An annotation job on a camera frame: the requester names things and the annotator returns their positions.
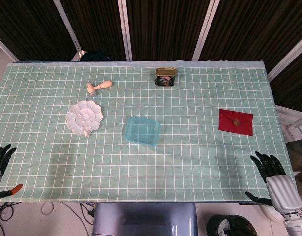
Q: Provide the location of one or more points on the blue-grey robot torso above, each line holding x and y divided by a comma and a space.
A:
143, 221

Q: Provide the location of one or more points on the clear blue plastic tray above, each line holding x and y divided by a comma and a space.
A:
142, 130

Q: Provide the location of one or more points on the black gold luncheon meat can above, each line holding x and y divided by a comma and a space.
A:
165, 76

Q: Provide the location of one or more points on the white flower paint palette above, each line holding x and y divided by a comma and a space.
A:
83, 116

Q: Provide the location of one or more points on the red envelope with gold seal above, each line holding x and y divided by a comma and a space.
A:
229, 127

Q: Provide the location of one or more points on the black fabric bundle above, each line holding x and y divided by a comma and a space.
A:
95, 56

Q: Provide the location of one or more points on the white metal rack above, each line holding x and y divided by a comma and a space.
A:
296, 123

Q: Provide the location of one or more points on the clear plastic food container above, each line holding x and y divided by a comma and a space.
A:
151, 144

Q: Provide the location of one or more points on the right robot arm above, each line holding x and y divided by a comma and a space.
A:
296, 226

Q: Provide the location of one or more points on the small wooden mallet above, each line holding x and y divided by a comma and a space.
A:
103, 85

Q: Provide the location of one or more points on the black waste bin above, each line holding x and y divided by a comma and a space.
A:
215, 226

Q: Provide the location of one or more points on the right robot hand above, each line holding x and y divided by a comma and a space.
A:
283, 194

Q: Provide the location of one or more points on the white partition frame post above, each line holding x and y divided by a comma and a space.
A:
6, 48
288, 57
67, 27
125, 29
205, 29

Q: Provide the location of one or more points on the green checkered tablecloth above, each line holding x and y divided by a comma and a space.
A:
190, 98

